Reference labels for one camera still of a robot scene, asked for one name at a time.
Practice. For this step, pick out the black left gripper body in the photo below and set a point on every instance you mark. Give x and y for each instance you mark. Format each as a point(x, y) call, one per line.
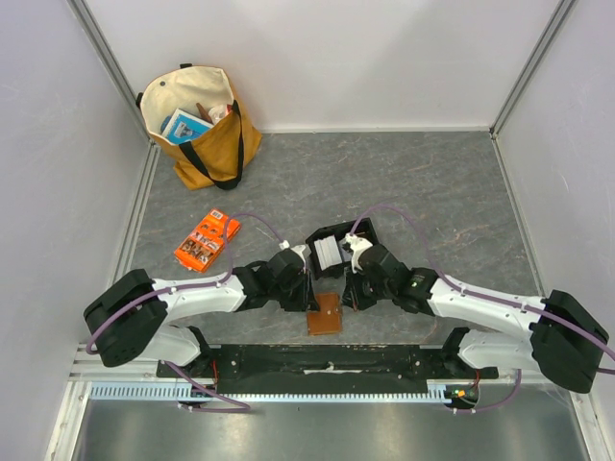
point(295, 296)

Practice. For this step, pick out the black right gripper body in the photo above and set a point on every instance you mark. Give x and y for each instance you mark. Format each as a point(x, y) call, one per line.
point(351, 295)

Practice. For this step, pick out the black card box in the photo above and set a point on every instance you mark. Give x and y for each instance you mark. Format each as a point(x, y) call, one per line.
point(339, 231)

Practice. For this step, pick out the tan leather card holder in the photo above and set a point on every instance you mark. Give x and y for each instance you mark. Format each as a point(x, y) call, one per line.
point(327, 319)

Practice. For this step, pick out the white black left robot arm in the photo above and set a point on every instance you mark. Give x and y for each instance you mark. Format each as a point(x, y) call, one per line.
point(138, 316)

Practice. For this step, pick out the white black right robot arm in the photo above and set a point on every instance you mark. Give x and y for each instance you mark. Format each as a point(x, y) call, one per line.
point(553, 336)

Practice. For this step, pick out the stack of white cards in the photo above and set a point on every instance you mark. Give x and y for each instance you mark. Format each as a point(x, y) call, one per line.
point(330, 252)

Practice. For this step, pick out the orange product box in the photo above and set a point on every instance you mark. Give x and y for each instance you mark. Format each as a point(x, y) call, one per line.
point(204, 244)

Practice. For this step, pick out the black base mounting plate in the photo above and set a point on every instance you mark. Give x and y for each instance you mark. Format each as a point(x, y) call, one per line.
point(235, 362)

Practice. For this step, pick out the white item in bag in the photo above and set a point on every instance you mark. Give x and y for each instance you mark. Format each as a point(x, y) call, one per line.
point(217, 113)

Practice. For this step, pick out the blue book in bag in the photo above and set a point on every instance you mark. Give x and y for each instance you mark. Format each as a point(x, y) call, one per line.
point(181, 127)

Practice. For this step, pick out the brown item in bag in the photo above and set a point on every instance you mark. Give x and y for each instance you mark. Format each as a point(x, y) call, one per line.
point(203, 113)

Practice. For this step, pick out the mustard yellow tote bag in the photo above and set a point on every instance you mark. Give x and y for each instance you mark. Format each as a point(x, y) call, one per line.
point(219, 156)

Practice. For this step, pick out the aluminium frame rail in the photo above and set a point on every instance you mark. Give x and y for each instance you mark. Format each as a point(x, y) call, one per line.
point(147, 169)

